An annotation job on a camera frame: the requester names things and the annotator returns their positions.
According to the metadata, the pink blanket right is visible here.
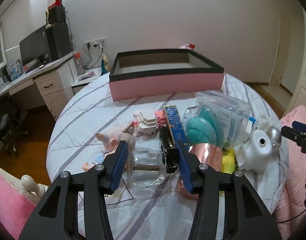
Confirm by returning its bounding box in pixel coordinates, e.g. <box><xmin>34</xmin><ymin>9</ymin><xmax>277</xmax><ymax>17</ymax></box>
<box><xmin>271</xmin><ymin>104</ymin><xmax>306</xmax><ymax>239</ymax></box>

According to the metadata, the white bed post knob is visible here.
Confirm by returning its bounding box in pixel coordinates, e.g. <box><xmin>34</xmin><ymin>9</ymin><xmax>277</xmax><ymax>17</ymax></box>
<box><xmin>20</xmin><ymin>174</ymin><xmax>48</xmax><ymax>198</ymax></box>

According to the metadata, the pink storage box black rim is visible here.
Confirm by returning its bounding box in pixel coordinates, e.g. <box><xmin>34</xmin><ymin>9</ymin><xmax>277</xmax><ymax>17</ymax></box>
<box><xmin>109</xmin><ymin>49</ymin><xmax>225</xmax><ymax>101</ymax></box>

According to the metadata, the black speaker box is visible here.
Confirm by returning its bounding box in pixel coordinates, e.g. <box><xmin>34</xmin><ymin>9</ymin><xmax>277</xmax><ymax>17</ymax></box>
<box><xmin>47</xmin><ymin>6</ymin><xmax>66</xmax><ymax>24</ymax></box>

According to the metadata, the red white paper bag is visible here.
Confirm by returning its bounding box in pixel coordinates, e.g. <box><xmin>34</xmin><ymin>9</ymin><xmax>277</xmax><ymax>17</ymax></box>
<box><xmin>47</xmin><ymin>0</ymin><xmax>62</xmax><ymax>10</ymax></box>

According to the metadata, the black beaded hair clip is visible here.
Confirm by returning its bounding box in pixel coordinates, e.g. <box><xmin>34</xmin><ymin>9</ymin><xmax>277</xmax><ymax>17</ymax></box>
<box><xmin>160</xmin><ymin>126</ymin><xmax>178</xmax><ymax>173</ymax></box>

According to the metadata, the pink white block toy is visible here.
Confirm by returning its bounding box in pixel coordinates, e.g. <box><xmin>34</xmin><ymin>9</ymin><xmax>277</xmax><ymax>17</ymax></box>
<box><xmin>133</xmin><ymin>108</ymin><xmax>167</xmax><ymax>135</ymax></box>

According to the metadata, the rose gold metallic cup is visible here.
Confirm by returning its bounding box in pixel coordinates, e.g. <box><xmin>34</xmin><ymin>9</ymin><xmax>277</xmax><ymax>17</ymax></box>
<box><xmin>176</xmin><ymin>143</ymin><xmax>222</xmax><ymax>200</ymax></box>

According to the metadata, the pink plush in crate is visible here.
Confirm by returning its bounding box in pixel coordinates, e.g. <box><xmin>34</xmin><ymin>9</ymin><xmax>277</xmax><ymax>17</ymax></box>
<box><xmin>180</xmin><ymin>43</ymin><xmax>195</xmax><ymax>50</ymax></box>

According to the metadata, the white wall power strip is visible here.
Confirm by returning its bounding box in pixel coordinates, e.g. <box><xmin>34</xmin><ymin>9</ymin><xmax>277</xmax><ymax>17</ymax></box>
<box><xmin>85</xmin><ymin>37</ymin><xmax>106</xmax><ymax>48</ymax></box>

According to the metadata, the black office chair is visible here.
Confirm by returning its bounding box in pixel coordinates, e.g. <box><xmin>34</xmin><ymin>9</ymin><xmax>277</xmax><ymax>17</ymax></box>
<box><xmin>0</xmin><ymin>96</ymin><xmax>28</xmax><ymax>157</ymax></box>

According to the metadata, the white low side cabinet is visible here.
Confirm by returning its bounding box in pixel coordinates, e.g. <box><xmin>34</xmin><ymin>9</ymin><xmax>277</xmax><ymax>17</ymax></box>
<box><xmin>71</xmin><ymin>68</ymin><xmax>102</xmax><ymax>94</ymax></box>

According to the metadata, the white toy camera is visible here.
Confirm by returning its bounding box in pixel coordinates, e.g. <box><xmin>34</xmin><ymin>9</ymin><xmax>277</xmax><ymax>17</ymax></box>
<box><xmin>234</xmin><ymin>127</ymin><xmax>282</xmax><ymax>173</ymax></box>

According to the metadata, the clear glass jar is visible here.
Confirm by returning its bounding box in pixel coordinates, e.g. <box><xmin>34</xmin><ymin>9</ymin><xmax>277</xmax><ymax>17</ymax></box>
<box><xmin>125</xmin><ymin>148</ymin><xmax>167</xmax><ymax>188</ymax></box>

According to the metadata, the snack bag blue yellow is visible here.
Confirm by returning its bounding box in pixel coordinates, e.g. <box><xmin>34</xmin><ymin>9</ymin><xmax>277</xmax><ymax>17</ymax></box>
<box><xmin>101</xmin><ymin>54</ymin><xmax>111</xmax><ymax>74</ymax></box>

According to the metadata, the clear plastic case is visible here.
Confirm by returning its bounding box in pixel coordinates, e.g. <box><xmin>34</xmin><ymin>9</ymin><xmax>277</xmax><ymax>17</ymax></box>
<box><xmin>196</xmin><ymin>90</ymin><xmax>256</xmax><ymax>149</ymax></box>

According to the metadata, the yellow highlighter pen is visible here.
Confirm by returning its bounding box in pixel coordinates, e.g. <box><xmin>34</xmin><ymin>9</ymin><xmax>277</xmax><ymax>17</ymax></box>
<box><xmin>221</xmin><ymin>148</ymin><xmax>236</xmax><ymax>174</ymax></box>

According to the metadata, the pink pig doll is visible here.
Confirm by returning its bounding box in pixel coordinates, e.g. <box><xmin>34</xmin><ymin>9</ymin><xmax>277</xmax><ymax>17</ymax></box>
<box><xmin>82</xmin><ymin>121</ymin><xmax>135</xmax><ymax>171</ymax></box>

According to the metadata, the bottle with orange cap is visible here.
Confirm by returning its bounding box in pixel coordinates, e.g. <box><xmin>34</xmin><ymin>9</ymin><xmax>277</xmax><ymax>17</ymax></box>
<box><xmin>74</xmin><ymin>52</ymin><xmax>85</xmax><ymax>75</ymax></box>

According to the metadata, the black computer tower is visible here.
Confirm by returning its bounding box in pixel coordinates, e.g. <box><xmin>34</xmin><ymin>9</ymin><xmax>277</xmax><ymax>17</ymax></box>
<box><xmin>45</xmin><ymin>23</ymin><xmax>72</xmax><ymax>61</ymax></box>

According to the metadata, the white desk with drawers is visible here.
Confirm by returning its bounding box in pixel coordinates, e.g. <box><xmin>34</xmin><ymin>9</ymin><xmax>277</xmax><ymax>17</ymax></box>
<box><xmin>0</xmin><ymin>53</ymin><xmax>77</xmax><ymax>120</ymax></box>

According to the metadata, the black computer monitor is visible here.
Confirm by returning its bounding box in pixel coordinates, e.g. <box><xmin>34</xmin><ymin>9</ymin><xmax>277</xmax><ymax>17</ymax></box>
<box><xmin>19</xmin><ymin>25</ymin><xmax>51</xmax><ymax>65</ymax></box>

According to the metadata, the blue gold rectangular box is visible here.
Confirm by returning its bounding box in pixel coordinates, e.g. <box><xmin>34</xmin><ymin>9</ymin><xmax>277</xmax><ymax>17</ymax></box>
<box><xmin>163</xmin><ymin>105</ymin><xmax>188</xmax><ymax>147</ymax></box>

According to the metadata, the pink bed headboard cushion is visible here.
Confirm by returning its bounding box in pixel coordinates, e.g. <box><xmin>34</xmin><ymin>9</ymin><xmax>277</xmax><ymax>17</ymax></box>
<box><xmin>0</xmin><ymin>175</ymin><xmax>36</xmax><ymax>239</ymax></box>

